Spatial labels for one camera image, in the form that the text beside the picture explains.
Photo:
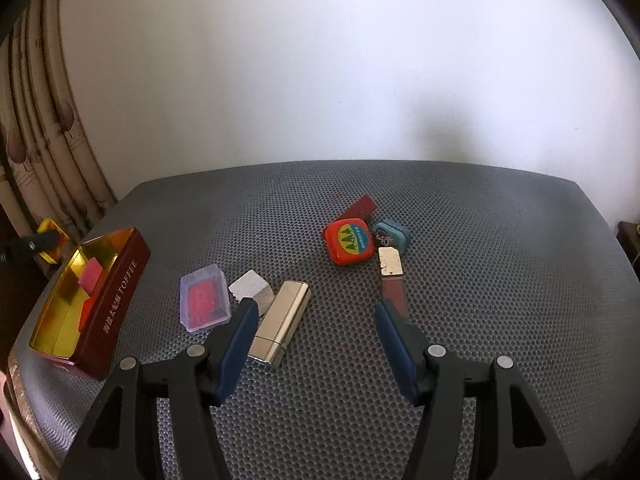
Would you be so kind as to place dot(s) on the pink eraser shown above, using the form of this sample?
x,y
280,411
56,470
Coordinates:
x,y
90,274

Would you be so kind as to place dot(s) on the red rectangular block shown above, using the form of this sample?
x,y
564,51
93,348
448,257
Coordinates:
x,y
361,207

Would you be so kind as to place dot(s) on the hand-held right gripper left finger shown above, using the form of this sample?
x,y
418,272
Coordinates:
x,y
239,340

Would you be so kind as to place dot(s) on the clear case with red insert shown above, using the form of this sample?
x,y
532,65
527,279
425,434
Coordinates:
x,y
204,300

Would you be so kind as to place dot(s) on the yellow orange box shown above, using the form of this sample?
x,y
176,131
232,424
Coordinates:
x,y
56,255

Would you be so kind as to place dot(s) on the grey mesh mat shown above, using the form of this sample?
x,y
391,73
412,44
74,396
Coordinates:
x,y
500,270

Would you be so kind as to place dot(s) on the beige patterned curtain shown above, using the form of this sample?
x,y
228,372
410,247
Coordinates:
x,y
45,125

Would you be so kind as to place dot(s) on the red candy tin box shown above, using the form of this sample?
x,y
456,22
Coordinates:
x,y
117,300

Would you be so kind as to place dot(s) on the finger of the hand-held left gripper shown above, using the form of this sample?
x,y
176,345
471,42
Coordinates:
x,y
30,245

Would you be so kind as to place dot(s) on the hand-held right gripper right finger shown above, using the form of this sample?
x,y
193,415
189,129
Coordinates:
x,y
397,350

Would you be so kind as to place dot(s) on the red textured block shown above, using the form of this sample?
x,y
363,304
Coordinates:
x,y
88,314

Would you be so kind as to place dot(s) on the white cube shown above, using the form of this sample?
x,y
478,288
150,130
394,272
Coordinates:
x,y
250,286

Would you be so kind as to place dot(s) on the dark wooden furniture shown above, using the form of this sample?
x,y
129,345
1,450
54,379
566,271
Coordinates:
x,y
628,247

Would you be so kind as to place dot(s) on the red gold bar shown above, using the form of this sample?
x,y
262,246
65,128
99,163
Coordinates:
x,y
391,272

